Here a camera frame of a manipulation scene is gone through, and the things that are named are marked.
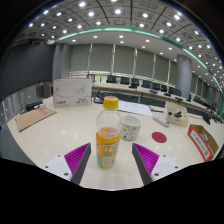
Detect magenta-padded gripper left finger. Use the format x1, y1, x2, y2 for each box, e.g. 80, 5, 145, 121
42, 142, 92, 186

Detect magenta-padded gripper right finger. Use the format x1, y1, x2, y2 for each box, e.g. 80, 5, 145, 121
131, 142, 183, 186

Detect long curved conference desk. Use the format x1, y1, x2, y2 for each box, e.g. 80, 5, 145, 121
91, 82, 224, 123

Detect white patterned cup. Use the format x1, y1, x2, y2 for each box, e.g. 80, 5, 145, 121
119, 114, 143, 141

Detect large white printed box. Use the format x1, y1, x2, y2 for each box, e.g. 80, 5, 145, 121
52, 78, 93, 109

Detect small open beige box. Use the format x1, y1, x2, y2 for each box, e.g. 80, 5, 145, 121
165, 101, 190, 128

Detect flat brown envelope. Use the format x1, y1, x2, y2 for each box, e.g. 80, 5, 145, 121
14, 105, 58, 133

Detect ceiling lights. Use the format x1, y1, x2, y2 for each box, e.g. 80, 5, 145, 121
19, 0, 224, 88

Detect row of black office chairs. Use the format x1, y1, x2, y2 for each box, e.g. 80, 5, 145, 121
105, 74, 214, 108

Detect black device with cable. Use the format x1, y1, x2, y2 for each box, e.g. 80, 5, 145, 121
24, 99, 44, 112

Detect white paper sheet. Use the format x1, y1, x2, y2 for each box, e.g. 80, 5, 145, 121
117, 99, 154, 118

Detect white power strip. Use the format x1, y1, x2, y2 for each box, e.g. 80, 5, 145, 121
152, 114, 171, 128

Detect open brown red-labelled cardboard box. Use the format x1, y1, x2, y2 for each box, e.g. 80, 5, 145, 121
187, 124, 220, 163

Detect yellow-capped clear drink bottle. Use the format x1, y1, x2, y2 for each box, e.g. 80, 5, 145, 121
95, 95, 123, 169

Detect black desk telephone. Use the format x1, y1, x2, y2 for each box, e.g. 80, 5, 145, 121
93, 94, 106, 104

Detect flat round red coaster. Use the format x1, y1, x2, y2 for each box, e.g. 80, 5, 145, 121
151, 131, 168, 144

